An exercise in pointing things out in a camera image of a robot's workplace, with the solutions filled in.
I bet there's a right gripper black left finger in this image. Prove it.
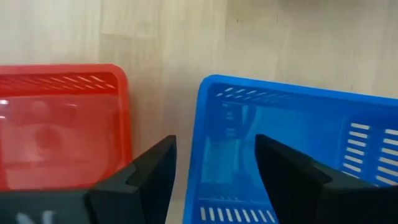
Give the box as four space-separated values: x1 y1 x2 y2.
0 134 178 224

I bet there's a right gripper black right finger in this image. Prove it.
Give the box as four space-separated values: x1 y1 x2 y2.
254 133 398 224

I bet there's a red plastic slotted basket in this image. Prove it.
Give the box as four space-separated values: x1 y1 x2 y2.
0 63 133 191

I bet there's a blue plastic slotted basket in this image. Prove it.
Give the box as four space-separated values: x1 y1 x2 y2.
182 73 398 224

